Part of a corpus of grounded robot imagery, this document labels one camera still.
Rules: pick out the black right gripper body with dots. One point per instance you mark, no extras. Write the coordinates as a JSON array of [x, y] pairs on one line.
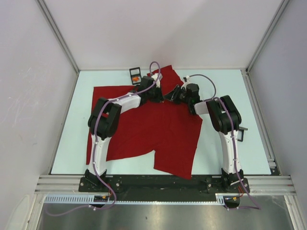
[[183, 98]]

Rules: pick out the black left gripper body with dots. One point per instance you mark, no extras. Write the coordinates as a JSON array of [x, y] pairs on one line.
[[154, 94]]

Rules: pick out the red t-shirt garment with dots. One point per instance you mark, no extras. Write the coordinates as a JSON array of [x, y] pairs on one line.
[[166, 128]]

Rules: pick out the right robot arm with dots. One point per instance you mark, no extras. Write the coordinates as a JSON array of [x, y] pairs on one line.
[[225, 119]]

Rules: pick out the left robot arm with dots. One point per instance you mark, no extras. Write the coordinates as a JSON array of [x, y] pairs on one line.
[[103, 123]]

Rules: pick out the small black open box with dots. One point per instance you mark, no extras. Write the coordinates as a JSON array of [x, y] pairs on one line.
[[135, 72]]

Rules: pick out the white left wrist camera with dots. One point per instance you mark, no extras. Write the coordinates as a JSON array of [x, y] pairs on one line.
[[157, 78]]

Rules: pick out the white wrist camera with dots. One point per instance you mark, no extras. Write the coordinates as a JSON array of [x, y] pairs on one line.
[[157, 78], [186, 81]]

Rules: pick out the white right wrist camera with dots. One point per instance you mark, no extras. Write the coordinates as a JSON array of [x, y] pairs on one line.
[[186, 81]]

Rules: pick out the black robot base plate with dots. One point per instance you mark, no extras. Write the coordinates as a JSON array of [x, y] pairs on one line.
[[164, 185]]

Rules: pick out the grey slotted cable duct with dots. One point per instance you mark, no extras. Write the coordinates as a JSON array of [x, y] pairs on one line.
[[86, 199]]

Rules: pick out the aluminium frame rail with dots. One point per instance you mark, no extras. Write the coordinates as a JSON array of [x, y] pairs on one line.
[[259, 185]]

